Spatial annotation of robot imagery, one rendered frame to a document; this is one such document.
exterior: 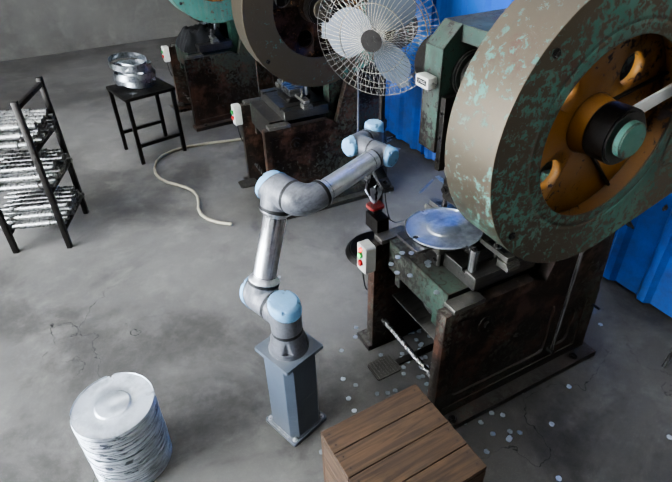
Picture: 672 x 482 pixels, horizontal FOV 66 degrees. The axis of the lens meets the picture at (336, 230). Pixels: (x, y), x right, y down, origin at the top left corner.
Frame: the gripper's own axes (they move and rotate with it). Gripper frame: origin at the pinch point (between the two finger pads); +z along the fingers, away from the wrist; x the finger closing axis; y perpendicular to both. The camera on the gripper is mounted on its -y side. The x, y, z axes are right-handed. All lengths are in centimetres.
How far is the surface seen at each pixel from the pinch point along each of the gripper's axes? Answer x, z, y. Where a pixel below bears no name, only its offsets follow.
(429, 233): -3.4, -2.7, -33.2
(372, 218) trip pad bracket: 3.0, 5.9, -2.8
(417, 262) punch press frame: -0.3, 11.2, -31.4
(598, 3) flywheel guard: -5, -91, -80
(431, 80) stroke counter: -8, -57, -22
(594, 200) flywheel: -33, -30, -74
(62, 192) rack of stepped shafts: 124, 49, 175
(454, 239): -8.8, -3.0, -41.2
